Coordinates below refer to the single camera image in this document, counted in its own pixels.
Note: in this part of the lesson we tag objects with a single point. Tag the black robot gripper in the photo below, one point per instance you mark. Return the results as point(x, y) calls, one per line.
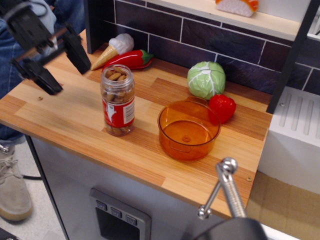
point(32, 35)

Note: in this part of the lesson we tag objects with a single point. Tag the clear almond jar red label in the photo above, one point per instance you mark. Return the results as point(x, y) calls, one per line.
point(117, 88)

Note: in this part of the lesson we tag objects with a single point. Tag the orange transparent plastic pot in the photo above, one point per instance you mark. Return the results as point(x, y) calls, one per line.
point(188, 129)

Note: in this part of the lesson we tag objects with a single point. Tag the toy ice cream cone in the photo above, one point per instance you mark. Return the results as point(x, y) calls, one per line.
point(117, 46)

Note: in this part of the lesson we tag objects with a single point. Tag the red toy chili pepper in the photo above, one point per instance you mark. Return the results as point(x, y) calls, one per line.
point(134, 60)

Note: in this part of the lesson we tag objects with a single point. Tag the green toy cabbage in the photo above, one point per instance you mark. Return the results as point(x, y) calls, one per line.
point(206, 79)

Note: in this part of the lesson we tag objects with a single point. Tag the beige suede shoe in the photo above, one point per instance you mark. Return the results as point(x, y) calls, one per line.
point(15, 201)

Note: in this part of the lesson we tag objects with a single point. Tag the grey oven control panel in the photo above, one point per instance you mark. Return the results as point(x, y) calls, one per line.
point(117, 220)

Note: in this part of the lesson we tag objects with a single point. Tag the red toy strawberry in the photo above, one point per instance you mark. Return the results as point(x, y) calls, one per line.
point(223, 106)

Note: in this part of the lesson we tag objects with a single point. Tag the toy salmon sushi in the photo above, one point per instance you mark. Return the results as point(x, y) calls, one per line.
point(244, 8)

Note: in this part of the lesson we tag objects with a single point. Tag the light wooden shelf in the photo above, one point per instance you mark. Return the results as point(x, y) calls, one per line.
point(259, 22)

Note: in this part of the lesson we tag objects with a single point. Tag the black clamp body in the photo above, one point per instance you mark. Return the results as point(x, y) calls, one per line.
point(238, 228)

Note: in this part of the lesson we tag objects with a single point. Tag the white toy sink unit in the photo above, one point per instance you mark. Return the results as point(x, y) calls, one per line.
point(291, 151)

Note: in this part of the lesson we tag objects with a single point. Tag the black shelf post left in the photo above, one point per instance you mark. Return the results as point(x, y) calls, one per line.
point(97, 14)

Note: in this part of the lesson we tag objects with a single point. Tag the black shelf post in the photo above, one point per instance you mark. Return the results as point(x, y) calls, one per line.
point(97, 14)
point(293, 54)

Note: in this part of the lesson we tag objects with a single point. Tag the black shelf post right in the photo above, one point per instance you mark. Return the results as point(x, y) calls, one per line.
point(293, 54)

